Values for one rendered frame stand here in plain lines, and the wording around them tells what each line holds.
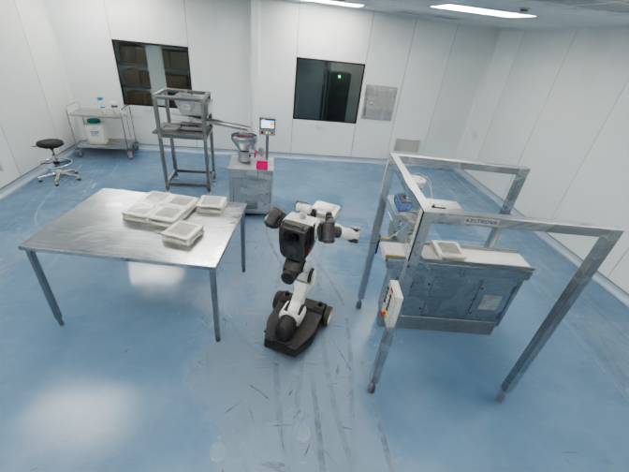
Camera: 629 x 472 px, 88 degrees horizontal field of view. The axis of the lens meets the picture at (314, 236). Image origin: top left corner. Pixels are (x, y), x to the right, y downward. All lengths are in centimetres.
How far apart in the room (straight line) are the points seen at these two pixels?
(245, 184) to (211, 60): 320
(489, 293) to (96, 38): 741
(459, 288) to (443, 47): 563
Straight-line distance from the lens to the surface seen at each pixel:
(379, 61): 753
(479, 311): 366
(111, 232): 323
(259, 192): 485
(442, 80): 806
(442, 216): 195
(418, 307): 341
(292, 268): 255
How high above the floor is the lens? 247
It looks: 32 degrees down
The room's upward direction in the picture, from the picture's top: 7 degrees clockwise
